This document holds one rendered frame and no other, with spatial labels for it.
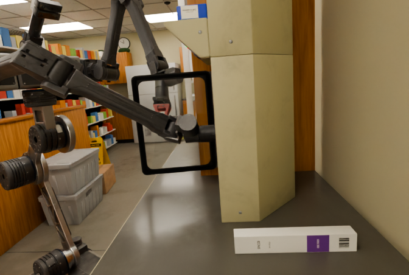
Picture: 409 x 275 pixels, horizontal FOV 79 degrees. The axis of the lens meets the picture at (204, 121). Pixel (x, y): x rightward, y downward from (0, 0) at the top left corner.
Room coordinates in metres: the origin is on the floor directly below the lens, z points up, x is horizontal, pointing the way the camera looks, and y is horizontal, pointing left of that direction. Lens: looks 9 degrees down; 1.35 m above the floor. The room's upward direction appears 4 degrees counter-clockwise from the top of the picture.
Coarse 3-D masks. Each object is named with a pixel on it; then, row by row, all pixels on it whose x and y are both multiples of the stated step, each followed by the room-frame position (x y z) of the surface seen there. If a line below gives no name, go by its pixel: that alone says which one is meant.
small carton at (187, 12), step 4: (184, 8) 0.76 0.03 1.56; (188, 8) 0.76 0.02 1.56; (192, 8) 0.76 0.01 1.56; (196, 8) 0.76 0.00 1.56; (184, 12) 0.76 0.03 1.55; (188, 12) 0.76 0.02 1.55; (192, 12) 0.76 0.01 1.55; (196, 12) 0.76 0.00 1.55; (184, 16) 0.76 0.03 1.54; (188, 16) 0.76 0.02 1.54; (192, 16) 0.76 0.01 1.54; (196, 16) 0.76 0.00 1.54
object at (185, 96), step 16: (160, 80) 0.96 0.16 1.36; (176, 80) 0.97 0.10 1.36; (192, 80) 0.97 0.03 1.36; (144, 96) 0.96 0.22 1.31; (160, 96) 0.96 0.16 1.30; (176, 96) 0.97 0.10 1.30; (192, 96) 0.97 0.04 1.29; (160, 112) 0.96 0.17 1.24; (176, 112) 0.96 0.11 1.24; (192, 112) 0.97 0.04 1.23; (144, 128) 0.96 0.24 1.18; (160, 144) 0.96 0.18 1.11; (176, 144) 0.96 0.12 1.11; (192, 144) 0.97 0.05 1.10; (208, 144) 0.97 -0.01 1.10; (160, 160) 0.96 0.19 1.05; (176, 160) 0.96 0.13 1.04; (192, 160) 0.97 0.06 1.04; (208, 160) 0.97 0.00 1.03
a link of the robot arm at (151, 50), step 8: (120, 0) 1.19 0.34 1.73; (128, 0) 1.18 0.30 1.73; (136, 0) 1.21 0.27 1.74; (128, 8) 1.19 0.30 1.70; (136, 8) 1.18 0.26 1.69; (136, 16) 1.16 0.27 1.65; (144, 16) 1.19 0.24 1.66; (136, 24) 1.16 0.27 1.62; (144, 24) 1.15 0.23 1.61; (144, 32) 1.13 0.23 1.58; (144, 40) 1.13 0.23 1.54; (152, 40) 1.12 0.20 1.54; (144, 48) 1.12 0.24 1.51; (152, 48) 1.10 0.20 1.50; (152, 56) 1.08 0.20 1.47; (160, 56) 1.10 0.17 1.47; (160, 64) 1.07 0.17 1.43; (168, 64) 1.11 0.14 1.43
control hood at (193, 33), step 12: (168, 24) 0.67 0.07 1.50; (180, 24) 0.67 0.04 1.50; (192, 24) 0.67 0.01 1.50; (204, 24) 0.66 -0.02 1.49; (180, 36) 0.67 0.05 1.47; (192, 36) 0.67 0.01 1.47; (204, 36) 0.66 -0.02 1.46; (192, 48) 0.67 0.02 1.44; (204, 48) 0.66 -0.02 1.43; (204, 60) 0.75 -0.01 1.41
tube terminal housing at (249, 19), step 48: (240, 0) 0.66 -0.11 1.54; (288, 0) 0.77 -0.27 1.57; (240, 48) 0.66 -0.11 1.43; (288, 48) 0.77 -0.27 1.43; (240, 96) 0.66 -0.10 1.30; (288, 96) 0.76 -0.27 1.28; (240, 144) 0.66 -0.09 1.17; (288, 144) 0.76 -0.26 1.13; (240, 192) 0.66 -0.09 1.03; (288, 192) 0.76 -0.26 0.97
